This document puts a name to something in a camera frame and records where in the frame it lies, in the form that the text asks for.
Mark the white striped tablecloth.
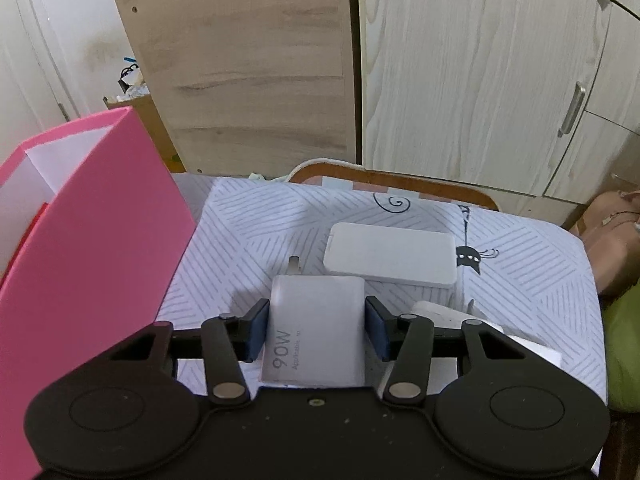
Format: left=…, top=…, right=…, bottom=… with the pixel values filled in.
left=155, top=175, right=608, bottom=411

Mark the pink storage box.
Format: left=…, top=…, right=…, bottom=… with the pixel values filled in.
left=0, top=106, right=198, bottom=480

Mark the white door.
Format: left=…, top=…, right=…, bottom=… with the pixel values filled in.
left=0, top=0, right=136, bottom=161

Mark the white charger with grey print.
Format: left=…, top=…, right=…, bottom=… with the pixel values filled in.
left=260, top=256, right=368, bottom=390

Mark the brown wooden cabinet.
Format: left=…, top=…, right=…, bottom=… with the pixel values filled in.
left=100, top=0, right=363, bottom=178

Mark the white cube charger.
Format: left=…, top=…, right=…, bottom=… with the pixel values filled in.
left=377, top=299, right=503, bottom=396

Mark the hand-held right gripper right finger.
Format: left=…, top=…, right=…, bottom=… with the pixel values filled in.
left=364, top=295, right=538, bottom=407

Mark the white flat power bank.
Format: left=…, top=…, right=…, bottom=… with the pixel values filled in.
left=322, top=221, right=458, bottom=288

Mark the silver wardrobe handle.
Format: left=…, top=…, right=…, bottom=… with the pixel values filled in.
left=557, top=81, right=587, bottom=137

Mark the green cloth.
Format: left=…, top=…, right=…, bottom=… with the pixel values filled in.
left=600, top=287, right=640, bottom=413

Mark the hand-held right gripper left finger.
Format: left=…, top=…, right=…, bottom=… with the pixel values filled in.
left=107, top=298, right=271, bottom=407

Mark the pink bag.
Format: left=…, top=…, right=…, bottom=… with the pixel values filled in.
left=577, top=190, right=640, bottom=296

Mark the cardboard box with clutter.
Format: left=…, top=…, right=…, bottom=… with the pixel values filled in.
left=102, top=57, right=183, bottom=173

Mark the small white plug adapter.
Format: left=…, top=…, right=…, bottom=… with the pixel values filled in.
left=500, top=332, right=563, bottom=370

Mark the light wood wardrobe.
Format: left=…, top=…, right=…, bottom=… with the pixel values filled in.
left=355, top=0, right=640, bottom=226

